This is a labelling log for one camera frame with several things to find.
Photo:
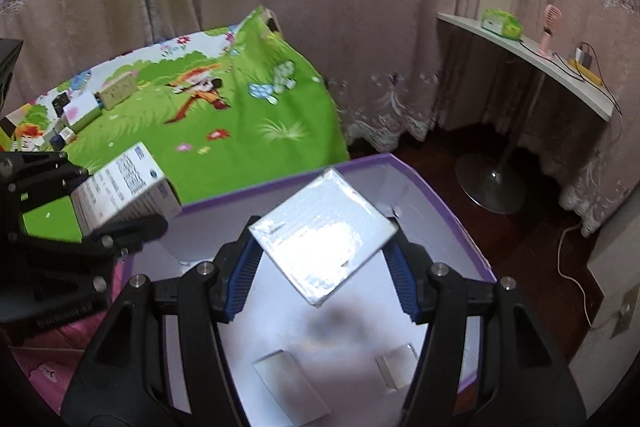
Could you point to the silver square packet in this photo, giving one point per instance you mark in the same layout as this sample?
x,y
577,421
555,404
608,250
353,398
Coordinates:
x,y
320,237

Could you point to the small white box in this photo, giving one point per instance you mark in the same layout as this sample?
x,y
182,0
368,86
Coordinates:
x,y
397,366

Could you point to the green tissue box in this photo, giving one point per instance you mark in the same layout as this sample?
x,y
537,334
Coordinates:
x,y
502,24

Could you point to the pale barcode box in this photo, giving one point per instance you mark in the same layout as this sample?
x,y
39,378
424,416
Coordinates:
x,y
116,92

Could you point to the wall socket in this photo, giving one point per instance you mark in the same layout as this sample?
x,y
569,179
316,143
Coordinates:
x,y
626,309

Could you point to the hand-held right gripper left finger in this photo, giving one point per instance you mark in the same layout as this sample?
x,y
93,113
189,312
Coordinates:
x,y
241,276

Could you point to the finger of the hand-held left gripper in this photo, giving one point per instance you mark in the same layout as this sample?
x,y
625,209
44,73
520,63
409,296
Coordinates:
x,y
125,232
35,172

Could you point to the white round side table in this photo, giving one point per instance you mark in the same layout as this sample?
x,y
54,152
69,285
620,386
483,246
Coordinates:
x,y
550,67

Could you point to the white box with dark end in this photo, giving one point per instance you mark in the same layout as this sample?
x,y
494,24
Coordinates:
x,y
80,109

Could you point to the white printed carton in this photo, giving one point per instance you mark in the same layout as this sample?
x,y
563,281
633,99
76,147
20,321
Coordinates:
x,y
125,192

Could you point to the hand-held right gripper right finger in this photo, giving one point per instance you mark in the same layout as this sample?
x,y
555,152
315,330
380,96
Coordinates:
x,y
400,274

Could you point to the green cartoon printed blanket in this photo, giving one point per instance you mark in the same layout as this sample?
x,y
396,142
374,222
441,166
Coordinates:
x,y
240,132

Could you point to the flat silver box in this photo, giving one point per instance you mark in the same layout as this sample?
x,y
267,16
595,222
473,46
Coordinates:
x,y
290,382

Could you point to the pink handheld fan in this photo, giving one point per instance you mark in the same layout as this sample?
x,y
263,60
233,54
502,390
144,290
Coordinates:
x,y
546,32

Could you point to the yellow power strip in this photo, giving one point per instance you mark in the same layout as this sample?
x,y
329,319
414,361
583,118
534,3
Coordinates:
x,y
587,72

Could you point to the white charger plug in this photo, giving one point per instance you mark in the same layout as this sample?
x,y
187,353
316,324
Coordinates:
x,y
582,57

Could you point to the purple storage box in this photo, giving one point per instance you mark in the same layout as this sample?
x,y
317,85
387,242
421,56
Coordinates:
x,y
440,217

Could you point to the pink printed box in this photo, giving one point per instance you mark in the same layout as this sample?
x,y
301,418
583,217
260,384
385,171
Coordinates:
x,y
45,367

